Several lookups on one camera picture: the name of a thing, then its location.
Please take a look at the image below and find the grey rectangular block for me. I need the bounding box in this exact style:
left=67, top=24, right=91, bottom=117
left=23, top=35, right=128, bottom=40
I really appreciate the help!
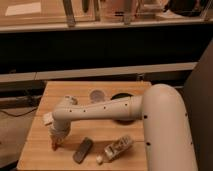
left=73, top=137, right=93, bottom=164

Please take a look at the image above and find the black cable on floor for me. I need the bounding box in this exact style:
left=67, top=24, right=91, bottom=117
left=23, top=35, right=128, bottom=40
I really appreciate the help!
left=0, top=107, right=38, bottom=118

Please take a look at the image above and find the clear plastic bottle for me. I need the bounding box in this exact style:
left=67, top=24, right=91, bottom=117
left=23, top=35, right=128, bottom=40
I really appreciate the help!
left=96, top=135, right=134, bottom=165

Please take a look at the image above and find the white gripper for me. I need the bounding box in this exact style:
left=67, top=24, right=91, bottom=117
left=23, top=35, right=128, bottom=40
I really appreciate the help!
left=49, top=121, right=70, bottom=146

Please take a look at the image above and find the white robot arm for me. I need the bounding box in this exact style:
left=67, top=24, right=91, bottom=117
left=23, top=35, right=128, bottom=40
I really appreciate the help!
left=50, top=84, right=198, bottom=171

